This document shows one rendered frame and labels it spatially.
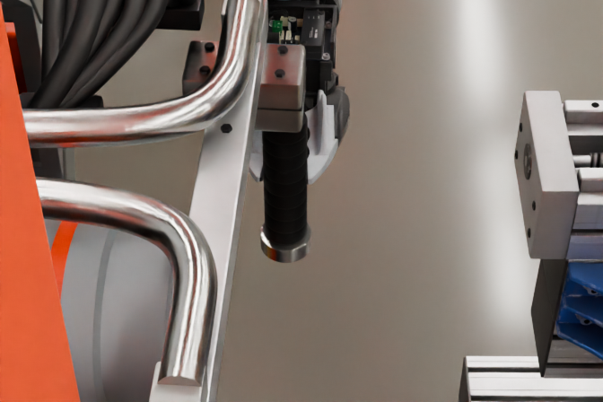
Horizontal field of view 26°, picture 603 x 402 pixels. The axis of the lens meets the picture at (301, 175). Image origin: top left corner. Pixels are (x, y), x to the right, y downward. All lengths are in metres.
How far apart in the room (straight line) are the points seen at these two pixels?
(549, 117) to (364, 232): 0.97
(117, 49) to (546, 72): 1.67
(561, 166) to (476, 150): 1.15
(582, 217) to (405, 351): 0.86
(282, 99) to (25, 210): 0.69
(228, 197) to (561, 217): 0.42
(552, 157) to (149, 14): 0.43
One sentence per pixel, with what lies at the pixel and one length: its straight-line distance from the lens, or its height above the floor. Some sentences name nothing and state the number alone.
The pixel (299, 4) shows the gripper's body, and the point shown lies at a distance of 1.12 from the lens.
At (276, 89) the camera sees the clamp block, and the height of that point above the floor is 0.94.
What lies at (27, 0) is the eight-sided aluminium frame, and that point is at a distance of 1.05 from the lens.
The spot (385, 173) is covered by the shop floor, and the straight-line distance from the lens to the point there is 2.26.
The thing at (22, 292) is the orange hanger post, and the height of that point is 1.35.
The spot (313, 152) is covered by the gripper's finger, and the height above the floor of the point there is 0.84.
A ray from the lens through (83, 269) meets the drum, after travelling 0.89.
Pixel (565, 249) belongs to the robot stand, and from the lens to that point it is 1.21.
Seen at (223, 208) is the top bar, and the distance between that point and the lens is 0.83.
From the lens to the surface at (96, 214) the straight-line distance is 0.80.
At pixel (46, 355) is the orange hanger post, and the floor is 1.32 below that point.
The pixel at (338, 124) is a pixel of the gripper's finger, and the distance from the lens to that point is 1.10.
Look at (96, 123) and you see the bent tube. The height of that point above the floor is 1.01.
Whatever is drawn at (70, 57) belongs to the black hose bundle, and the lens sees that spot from 0.91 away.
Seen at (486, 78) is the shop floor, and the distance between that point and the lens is 2.47.
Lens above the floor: 1.58
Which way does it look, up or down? 44 degrees down
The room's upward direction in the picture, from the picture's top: straight up
